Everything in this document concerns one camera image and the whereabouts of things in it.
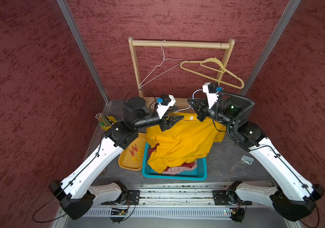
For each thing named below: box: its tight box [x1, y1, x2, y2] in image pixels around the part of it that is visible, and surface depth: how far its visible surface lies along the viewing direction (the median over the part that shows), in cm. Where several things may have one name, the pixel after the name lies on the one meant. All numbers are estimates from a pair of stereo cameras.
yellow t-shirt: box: [145, 112, 227, 174], surface depth 76 cm
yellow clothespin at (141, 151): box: [137, 147, 145, 156], surface depth 91 cm
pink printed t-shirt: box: [161, 162, 198, 176], surface depth 82 cm
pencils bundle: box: [95, 112, 112, 127], surface depth 90 cm
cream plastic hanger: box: [180, 56, 245, 89], surface depth 81 cm
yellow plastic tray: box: [118, 132, 146, 171], surface depth 90 cm
